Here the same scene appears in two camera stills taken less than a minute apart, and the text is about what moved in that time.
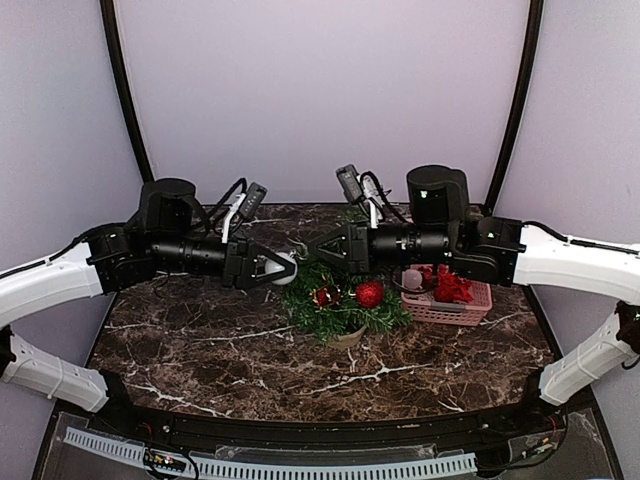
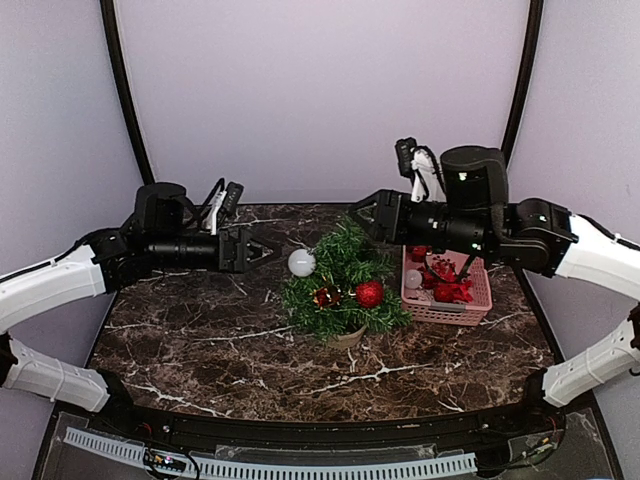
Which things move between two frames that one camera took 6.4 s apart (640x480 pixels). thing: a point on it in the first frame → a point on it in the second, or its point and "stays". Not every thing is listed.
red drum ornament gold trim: (326, 296) stays
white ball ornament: (273, 267) → (301, 262)
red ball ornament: (370, 294) stays
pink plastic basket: (422, 308) stays
